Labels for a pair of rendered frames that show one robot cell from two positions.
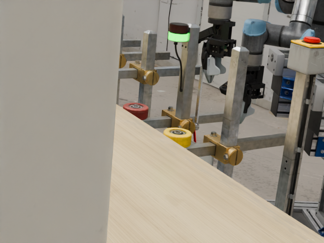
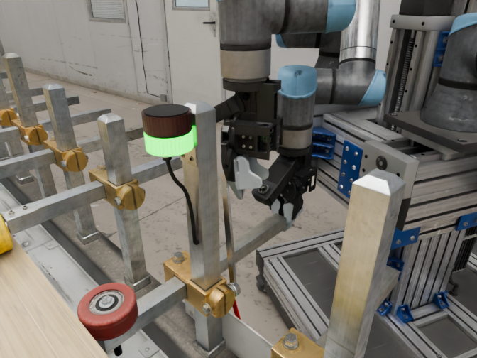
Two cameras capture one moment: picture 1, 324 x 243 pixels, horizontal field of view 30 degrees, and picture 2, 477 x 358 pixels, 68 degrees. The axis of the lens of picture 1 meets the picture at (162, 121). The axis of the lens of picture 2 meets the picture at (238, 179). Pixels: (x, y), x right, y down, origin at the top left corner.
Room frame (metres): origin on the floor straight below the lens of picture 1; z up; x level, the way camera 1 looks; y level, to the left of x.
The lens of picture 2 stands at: (1.41, -0.01, 1.29)
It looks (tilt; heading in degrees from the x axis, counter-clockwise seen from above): 27 degrees down; 346
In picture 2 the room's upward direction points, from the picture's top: straight up
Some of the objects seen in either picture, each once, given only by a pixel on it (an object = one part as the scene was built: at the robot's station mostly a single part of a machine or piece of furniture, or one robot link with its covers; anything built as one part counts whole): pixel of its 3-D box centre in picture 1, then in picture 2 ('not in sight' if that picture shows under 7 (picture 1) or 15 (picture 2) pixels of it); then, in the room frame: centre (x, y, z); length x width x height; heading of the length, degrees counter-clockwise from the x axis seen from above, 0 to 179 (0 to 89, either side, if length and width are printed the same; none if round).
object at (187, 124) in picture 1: (177, 122); (196, 285); (1.88, -0.05, 0.85); 0.13 x 0.06 x 0.05; 32
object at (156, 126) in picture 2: (179, 28); (167, 119); (1.84, -0.02, 1.16); 0.06 x 0.06 x 0.02
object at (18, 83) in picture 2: not in sight; (34, 139); (2.50, 0.33, 0.93); 0.03 x 0.03 x 0.48; 32
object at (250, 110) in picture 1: (247, 112); (294, 213); (2.04, -0.30, 0.86); 0.06 x 0.03 x 0.09; 122
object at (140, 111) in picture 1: (134, 122); (112, 327); (1.82, 0.09, 0.85); 0.08 x 0.08 x 0.11
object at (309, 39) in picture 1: (311, 41); not in sight; (1.43, -0.34, 1.22); 0.04 x 0.04 x 0.02
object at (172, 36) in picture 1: (178, 36); (169, 138); (1.84, -0.02, 1.14); 0.06 x 0.06 x 0.02
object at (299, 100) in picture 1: (292, 158); not in sight; (1.43, -0.34, 0.93); 0.05 x 0.04 x 0.45; 32
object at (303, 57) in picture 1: (308, 58); not in sight; (1.43, -0.34, 1.18); 0.07 x 0.07 x 0.08; 32
